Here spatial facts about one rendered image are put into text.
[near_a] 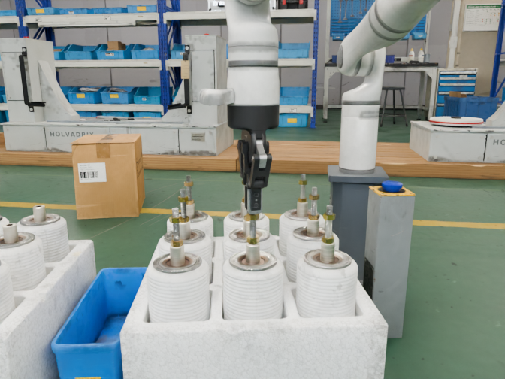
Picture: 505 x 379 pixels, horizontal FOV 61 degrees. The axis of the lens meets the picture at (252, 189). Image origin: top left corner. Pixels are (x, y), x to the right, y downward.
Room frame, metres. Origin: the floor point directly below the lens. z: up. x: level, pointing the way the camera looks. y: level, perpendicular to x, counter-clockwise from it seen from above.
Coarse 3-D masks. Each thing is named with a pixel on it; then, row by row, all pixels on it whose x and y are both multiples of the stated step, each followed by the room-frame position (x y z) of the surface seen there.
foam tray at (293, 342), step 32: (288, 288) 0.68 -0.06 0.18; (128, 320) 0.58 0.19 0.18; (224, 320) 0.58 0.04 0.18; (256, 320) 0.58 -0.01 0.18; (288, 320) 0.58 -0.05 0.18; (320, 320) 0.58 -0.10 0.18; (352, 320) 0.58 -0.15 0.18; (384, 320) 0.58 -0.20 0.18; (128, 352) 0.55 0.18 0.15; (160, 352) 0.55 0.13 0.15; (192, 352) 0.55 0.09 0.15; (224, 352) 0.55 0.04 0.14; (256, 352) 0.56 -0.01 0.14; (288, 352) 0.56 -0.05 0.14; (320, 352) 0.56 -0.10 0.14; (352, 352) 0.57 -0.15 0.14; (384, 352) 0.57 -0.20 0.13
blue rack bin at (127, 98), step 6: (108, 90) 5.80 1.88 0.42; (126, 90) 6.03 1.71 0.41; (132, 90) 5.67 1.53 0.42; (102, 96) 5.58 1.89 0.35; (108, 96) 5.57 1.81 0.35; (114, 96) 5.56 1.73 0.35; (120, 96) 5.55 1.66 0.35; (126, 96) 5.54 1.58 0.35; (132, 96) 5.69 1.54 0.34; (102, 102) 5.59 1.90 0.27; (108, 102) 5.58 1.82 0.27; (114, 102) 5.57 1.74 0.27; (120, 102) 5.56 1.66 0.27; (126, 102) 5.55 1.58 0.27; (132, 102) 5.69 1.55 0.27
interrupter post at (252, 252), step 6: (246, 246) 0.63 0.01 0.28; (252, 246) 0.62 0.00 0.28; (258, 246) 0.63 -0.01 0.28; (246, 252) 0.63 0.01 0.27; (252, 252) 0.62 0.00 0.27; (258, 252) 0.63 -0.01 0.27; (246, 258) 0.63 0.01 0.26; (252, 258) 0.62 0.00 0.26; (258, 258) 0.63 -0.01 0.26; (252, 264) 0.62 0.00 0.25
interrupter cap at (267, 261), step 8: (232, 256) 0.64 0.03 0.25; (240, 256) 0.65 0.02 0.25; (264, 256) 0.65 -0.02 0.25; (272, 256) 0.65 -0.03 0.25; (232, 264) 0.61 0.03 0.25; (240, 264) 0.62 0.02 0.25; (248, 264) 0.62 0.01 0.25; (256, 264) 0.62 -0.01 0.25; (264, 264) 0.62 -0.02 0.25; (272, 264) 0.61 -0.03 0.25
